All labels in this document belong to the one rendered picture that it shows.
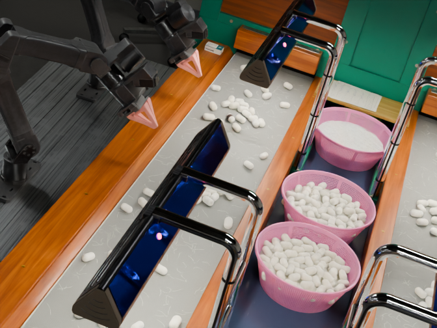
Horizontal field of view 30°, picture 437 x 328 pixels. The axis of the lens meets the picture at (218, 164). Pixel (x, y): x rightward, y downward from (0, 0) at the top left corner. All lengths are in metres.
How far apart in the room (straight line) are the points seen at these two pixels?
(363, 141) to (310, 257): 0.68
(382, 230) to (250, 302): 0.45
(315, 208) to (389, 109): 0.69
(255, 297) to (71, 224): 0.47
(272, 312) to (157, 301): 0.31
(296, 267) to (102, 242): 0.47
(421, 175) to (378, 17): 0.57
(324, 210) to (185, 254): 0.47
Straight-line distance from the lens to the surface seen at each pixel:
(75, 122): 2.49
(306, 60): 2.83
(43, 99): 2.59
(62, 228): 1.92
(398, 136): 2.33
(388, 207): 2.32
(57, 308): 1.76
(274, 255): 2.04
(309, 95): 2.76
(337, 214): 2.27
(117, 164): 2.16
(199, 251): 1.98
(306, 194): 2.28
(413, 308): 1.42
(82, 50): 2.03
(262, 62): 2.07
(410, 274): 2.15
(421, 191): 2.50
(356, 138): 2.66
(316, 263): 2.07
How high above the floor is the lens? 1.97
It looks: 32 degrees down
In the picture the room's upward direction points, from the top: 15 degrees clockwise
